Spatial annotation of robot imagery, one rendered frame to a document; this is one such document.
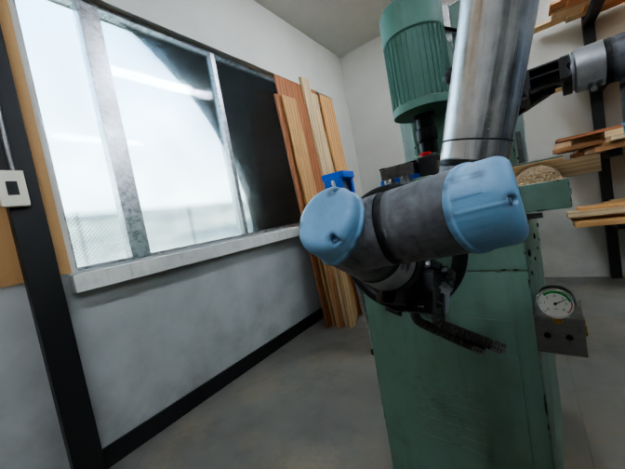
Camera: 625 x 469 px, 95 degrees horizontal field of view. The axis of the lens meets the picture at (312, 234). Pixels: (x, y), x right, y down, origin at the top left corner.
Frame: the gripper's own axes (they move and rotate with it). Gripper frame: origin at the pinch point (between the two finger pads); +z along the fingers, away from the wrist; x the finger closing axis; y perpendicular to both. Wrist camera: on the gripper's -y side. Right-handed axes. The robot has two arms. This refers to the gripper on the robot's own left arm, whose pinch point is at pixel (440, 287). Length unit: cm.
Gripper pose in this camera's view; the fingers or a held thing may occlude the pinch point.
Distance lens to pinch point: 58.5
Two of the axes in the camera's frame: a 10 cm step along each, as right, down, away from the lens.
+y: -1.8, 9.2, -3.5
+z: 6.3, 3.8, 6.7
